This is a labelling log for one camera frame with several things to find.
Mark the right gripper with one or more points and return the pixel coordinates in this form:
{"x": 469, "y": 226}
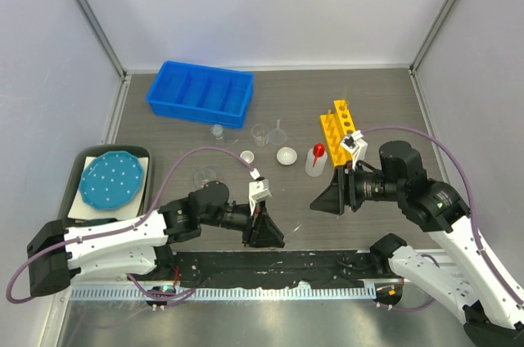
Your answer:
{"x": 341, "y": 192}

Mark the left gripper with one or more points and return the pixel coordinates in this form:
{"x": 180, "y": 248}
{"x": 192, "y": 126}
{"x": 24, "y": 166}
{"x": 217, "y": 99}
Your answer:
{"x": 261, "y": 231}

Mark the yellow test tube rack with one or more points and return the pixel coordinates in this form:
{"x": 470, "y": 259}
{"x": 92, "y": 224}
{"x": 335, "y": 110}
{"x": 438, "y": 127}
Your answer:
{"x": 335, "y": 125}

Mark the clear glass test tube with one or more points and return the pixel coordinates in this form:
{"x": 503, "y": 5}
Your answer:
{"x": 345, "y": 98}

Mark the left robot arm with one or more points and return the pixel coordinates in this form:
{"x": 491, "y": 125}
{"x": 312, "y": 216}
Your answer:
{"x": 59, "y": 255}

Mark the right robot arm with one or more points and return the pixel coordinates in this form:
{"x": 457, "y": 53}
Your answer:
{"x": 489, "y": 314}

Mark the white evaporating dish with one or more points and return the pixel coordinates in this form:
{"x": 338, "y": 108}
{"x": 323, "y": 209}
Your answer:
{"x": 286, "y": 156}

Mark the small white crucible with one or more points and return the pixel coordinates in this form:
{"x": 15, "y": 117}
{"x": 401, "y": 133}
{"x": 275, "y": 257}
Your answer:
{"x": 247, "y": 156}

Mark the clear plastic funnel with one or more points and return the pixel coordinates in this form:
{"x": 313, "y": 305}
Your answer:
{"x": 277, "y": 136}

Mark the clear glass flask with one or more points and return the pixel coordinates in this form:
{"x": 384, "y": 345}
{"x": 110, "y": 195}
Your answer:
{"x": 203, "y": 176}

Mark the clear glass beaker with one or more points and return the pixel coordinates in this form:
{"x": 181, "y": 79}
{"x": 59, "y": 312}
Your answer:
{"x": 260, "y": 133}

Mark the small clear glass jar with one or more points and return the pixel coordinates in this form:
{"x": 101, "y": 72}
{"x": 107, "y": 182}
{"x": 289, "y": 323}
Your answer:
{"x": 217, "y": 132}

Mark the blue compartment bin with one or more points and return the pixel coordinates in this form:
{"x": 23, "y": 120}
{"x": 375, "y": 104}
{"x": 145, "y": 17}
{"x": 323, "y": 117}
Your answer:
{"x": 201, "y": 94}

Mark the teal dotted plate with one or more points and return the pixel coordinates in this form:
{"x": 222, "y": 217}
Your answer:
{"x": 112, "y": 180}

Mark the dark grey tray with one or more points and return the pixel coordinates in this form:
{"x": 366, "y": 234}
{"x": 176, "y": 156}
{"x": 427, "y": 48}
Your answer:
{"x": 73, "y": 211}

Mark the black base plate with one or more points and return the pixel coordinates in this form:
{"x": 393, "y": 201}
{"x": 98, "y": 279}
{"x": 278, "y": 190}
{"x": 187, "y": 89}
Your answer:
{"x": 268, "y": 269}

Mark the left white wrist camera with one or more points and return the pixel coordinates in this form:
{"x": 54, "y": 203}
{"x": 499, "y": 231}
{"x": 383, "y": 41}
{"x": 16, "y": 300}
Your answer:
{"x": 258, "y": 189}

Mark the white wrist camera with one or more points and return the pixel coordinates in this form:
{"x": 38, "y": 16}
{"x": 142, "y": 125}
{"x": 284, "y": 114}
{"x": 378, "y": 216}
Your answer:
{"x": 355, "y": 145}
{"x": 258, "y": 189}

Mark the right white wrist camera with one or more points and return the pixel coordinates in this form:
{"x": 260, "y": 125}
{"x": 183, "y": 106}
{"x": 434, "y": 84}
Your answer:
{"x": 355, "y": 145}

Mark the white slotted cable duct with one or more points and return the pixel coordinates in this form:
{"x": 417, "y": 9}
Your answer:
{"x": 127, "y": 292}

